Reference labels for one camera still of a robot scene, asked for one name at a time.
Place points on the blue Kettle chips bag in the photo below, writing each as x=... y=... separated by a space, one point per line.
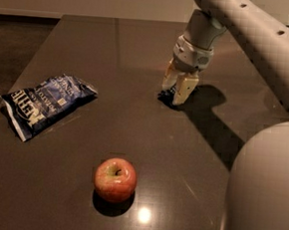
x=31 y=110

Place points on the dark blue RXBAR wrapper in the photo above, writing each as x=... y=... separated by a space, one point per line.
x=166 y=97

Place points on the red apple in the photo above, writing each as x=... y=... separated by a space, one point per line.
x=115 y=180

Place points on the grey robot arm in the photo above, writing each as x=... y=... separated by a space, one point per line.
x=257 y=193

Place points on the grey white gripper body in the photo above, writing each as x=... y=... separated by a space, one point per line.
x=191 y=56

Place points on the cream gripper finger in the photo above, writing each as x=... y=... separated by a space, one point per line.
x=185 y=84
x=170 y=76

